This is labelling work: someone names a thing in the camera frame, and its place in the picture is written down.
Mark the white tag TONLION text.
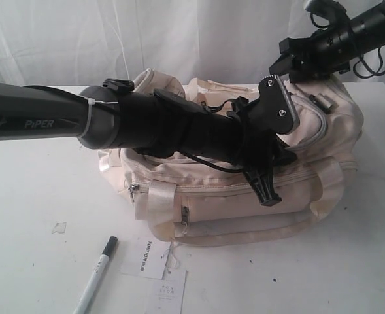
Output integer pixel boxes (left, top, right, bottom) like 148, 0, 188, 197
120, 236, 171, 280

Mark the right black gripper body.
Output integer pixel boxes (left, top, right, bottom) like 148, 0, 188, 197
279, 30, 352, 83

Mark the cream fabric duffel bag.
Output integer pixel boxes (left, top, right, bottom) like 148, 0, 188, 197
99, 76, 363, 247

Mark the white backdrop curtain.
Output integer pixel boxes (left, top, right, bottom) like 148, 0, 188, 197
0, 1, 315, 85

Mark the clear tape scrap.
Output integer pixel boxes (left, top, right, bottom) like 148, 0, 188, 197
51, 222, 67, 234

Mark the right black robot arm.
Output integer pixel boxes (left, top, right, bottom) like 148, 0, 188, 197
269, 1, 385, 83

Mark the white marker black cap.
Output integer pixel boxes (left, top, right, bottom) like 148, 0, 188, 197
73, 236, 118, 314

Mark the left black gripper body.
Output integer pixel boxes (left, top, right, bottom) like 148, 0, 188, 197
177, 97, 277, 173

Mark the white square hang tag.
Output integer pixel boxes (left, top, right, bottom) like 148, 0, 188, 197
145, 269, 187, 314

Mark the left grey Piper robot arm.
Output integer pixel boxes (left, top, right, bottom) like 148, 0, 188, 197
0, 75, 299, 206

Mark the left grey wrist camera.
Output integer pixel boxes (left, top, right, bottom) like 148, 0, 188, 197
258, 75, 299, 135

